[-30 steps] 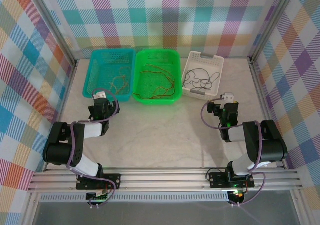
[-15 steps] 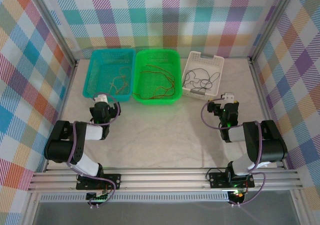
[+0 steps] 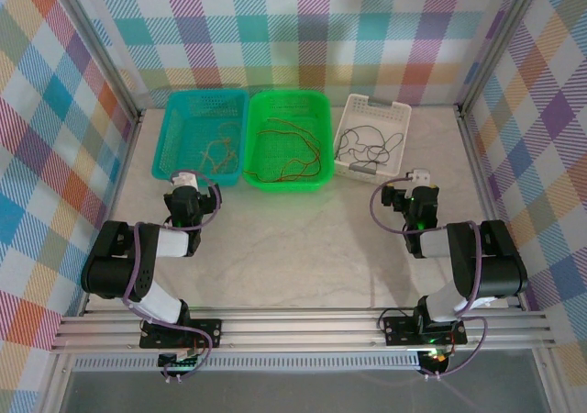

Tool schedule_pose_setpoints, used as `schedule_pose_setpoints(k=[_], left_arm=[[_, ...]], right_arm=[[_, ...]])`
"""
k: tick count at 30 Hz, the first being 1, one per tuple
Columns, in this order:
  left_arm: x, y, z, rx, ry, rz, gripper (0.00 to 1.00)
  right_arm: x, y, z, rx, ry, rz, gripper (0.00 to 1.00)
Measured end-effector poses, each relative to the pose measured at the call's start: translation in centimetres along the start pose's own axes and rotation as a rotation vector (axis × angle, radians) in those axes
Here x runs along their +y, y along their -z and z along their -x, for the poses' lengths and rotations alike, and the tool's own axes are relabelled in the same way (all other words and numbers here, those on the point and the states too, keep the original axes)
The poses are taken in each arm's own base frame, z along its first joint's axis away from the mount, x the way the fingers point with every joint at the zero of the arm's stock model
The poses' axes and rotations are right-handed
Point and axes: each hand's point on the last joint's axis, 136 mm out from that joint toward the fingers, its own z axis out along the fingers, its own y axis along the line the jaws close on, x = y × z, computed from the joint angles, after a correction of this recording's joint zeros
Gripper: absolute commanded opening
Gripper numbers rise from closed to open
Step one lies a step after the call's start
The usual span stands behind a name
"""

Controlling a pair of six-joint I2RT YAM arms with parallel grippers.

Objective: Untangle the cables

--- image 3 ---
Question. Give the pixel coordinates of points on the white plastic basket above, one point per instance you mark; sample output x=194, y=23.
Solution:
x=367, y=114

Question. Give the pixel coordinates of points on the green plastic basket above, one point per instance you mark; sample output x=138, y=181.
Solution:
x=275, y=110

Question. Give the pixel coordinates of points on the controller board with LED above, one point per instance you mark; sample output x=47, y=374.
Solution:
x=181, y=365
x=435, y=357

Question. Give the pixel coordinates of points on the teal plastic basket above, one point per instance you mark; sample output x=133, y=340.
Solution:
x=192, y=119

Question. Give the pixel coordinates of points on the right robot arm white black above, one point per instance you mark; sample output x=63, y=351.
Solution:
x=500, y=266

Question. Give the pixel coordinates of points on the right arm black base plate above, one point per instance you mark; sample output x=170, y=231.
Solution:
x=399, y=330

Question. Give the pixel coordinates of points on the aluminium frame post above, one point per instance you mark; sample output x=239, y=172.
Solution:
x=498, y=41
x=96, y=41

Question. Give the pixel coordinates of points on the aluminium side rail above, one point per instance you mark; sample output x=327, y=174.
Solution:
x=114, y=202
x=490, y=202

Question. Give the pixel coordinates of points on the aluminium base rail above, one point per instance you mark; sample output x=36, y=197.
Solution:
x=298, y=328

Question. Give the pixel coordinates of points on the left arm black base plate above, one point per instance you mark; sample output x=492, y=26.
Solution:
x=211, y=332

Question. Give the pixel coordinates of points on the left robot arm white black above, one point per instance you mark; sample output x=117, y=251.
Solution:
x=114, y=271

